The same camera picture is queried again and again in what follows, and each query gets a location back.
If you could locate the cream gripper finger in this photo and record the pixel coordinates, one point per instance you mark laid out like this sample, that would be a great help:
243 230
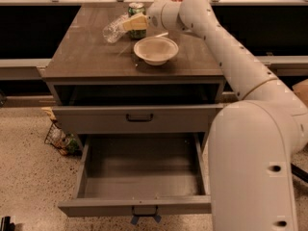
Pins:
136 22

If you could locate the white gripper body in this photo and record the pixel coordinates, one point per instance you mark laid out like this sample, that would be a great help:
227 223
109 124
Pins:
154 16

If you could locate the green soda can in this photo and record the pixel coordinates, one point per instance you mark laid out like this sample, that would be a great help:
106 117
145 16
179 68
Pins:
137 12

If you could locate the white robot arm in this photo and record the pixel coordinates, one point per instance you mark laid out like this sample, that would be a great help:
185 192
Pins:
251 141

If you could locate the grey drawer cabinet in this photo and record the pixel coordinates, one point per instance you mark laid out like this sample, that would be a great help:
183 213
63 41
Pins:
87 71

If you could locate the closed grey upper drawer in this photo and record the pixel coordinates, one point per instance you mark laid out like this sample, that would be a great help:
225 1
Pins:
136 119

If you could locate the open grey lower drawer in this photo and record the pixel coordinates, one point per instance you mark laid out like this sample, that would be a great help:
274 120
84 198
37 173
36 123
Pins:
144 175

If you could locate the clear plastic water bottle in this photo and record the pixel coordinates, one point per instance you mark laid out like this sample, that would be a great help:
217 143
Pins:
114 31

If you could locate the white paper bowl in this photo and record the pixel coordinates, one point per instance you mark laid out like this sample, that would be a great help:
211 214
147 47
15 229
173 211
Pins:
156 50

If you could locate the wooden table corner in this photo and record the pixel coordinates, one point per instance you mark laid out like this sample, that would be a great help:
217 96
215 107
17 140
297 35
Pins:
301 91

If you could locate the black chair leg base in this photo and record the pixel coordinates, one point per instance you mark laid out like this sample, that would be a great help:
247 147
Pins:
300 173

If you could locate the black object bottom left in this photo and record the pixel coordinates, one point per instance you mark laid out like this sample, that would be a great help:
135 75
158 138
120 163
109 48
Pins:
6 224

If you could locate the black wire basket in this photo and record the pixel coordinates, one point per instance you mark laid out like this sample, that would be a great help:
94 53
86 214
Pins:
64 143

